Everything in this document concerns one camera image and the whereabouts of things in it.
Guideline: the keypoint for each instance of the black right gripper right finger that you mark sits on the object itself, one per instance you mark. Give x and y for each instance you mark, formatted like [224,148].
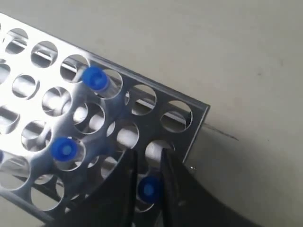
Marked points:
[186,203]

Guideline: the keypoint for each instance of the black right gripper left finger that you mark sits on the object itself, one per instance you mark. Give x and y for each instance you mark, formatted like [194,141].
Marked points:
[111,204]

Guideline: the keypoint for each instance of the stainless steel test tube rack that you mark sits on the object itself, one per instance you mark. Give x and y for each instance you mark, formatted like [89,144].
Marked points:
[39,102]

